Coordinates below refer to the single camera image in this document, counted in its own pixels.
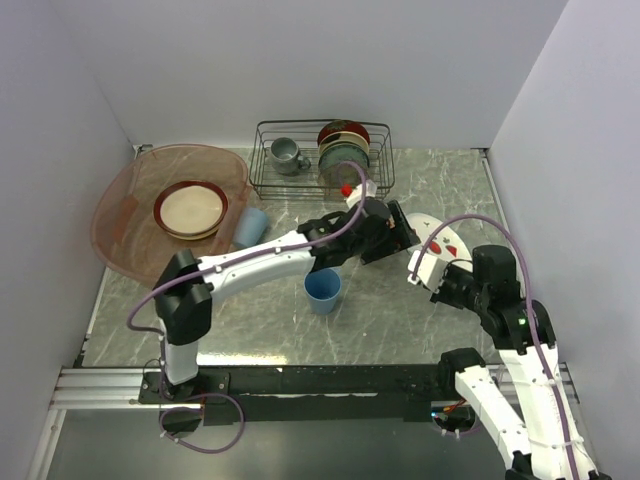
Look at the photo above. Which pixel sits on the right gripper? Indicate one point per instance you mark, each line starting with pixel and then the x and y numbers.
pixel 451 268

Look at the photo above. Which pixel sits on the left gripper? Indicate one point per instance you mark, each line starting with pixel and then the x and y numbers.
pixel 398 238

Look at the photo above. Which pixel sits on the blue bottom plate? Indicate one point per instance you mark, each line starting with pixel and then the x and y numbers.
pixel 447 244

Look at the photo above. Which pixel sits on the red-rimmed cream plate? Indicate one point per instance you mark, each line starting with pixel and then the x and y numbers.
pixel 190 207

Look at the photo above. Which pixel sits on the cream white bear plate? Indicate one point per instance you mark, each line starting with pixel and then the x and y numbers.
pixel 193 237

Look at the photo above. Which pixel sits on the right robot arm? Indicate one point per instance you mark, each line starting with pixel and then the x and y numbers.
pixel 539 439

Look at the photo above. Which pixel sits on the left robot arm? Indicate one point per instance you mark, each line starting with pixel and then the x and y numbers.
pixel 189 287

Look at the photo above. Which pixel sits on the pink transparent plastic bin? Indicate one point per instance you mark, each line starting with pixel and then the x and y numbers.
pixel 124 233

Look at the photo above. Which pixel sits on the clear glass plate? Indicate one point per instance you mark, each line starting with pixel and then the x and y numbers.
pixel 335 177

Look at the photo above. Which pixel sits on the blue upright plastic cup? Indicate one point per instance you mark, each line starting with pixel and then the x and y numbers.
pixel 322 289

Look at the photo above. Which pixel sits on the cream yellow plate in rack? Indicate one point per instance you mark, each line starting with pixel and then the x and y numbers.
pixel 344 138

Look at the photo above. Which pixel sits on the red floral plate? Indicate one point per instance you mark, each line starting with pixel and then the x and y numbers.
pixel 334 129

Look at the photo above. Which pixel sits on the grey-green ceramic mug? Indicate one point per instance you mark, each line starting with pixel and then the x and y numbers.
pixel 286 158

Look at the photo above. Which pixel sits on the light blue cup lying down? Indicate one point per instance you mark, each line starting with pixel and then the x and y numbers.
pixel 251 226

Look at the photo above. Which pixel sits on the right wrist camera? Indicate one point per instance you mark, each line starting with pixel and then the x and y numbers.
pixel 427 273

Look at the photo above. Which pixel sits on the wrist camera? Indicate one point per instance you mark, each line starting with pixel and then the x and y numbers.
pixel 427 273
pixel 353 195

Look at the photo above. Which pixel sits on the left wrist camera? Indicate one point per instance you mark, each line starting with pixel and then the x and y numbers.
pixel 353 195

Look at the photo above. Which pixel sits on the black wire dish rack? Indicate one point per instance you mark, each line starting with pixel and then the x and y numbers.
pixel 311 158

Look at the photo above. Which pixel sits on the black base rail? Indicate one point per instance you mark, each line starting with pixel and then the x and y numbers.
pixel 307 393

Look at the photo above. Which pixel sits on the aluminium frame rail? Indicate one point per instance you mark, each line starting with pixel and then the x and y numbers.
pixel 117 389

